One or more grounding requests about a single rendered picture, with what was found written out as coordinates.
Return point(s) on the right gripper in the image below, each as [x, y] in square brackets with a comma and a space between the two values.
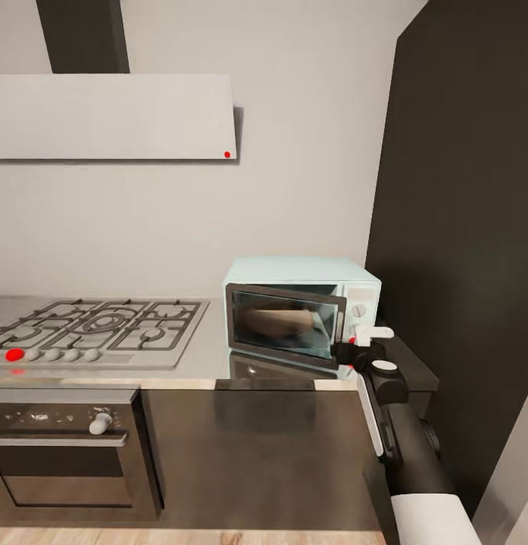
[347, 354]

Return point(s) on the oven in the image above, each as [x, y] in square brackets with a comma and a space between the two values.
[76, 455]

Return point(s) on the microwave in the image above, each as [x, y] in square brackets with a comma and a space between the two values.
[292, 307]

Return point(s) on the burner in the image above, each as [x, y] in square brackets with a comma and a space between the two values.
[101, 333]

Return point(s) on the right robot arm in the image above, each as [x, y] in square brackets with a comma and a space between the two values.
[427, 508]

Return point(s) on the fridge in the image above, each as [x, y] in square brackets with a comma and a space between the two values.
[449, 242]

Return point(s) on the range hood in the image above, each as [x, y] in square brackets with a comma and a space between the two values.
[92, 107]

